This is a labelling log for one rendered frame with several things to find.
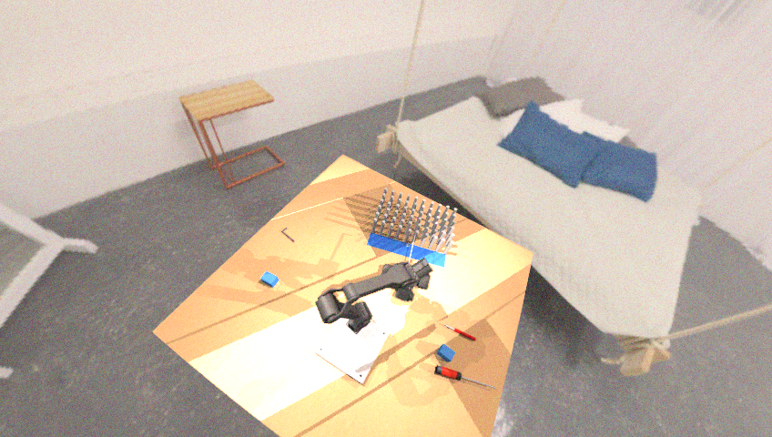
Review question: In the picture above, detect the blue block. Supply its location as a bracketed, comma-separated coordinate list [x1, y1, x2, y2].
[260, 271, 279, 288]
[437, 344, 455, 362]

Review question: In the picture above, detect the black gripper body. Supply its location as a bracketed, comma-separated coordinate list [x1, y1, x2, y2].
[382, 264, 431, 290]

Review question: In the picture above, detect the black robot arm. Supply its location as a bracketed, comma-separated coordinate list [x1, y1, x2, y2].
[315, 258, 433, 335]

